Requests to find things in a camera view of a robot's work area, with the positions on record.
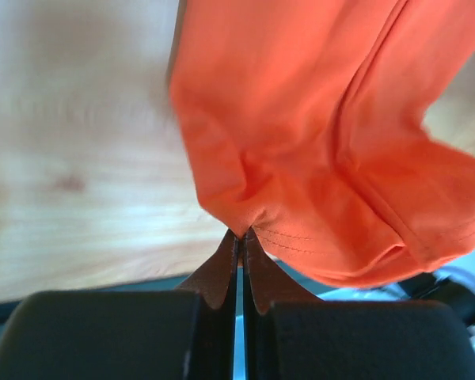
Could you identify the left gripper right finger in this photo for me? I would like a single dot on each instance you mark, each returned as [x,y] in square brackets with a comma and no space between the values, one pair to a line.
[290,333]

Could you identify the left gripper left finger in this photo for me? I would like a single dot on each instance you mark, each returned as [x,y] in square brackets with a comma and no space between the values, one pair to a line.
[184,333]

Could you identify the orange t shirt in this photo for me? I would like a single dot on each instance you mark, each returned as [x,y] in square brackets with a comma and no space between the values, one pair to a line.
[303,120]

